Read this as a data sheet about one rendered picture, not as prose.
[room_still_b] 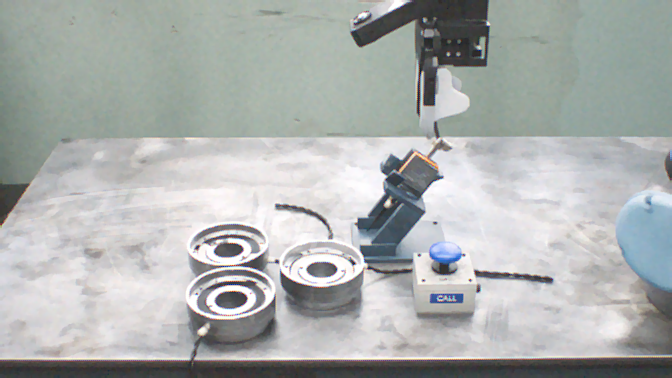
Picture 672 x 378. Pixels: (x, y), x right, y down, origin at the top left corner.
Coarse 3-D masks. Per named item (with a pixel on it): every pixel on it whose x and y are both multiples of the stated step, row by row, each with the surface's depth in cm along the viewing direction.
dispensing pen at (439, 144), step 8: (432, 144) 109; (440, 144) 109; (448, 144) 109; (408, 152) 111; (432, 152) 110; (424, 160) 110; (432, 160) 112; (400, 168) 111; (392, 200) 113; (384, 208) 114
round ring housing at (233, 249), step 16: (224, 224) 113; (240, 224) 113; (192, 240) 110; (240, 240) 111; (256, 240) 111; (192, 256) 106; (208, 256) 108; (224, 256) 112; (240, 256) 108; (256, 256) 106
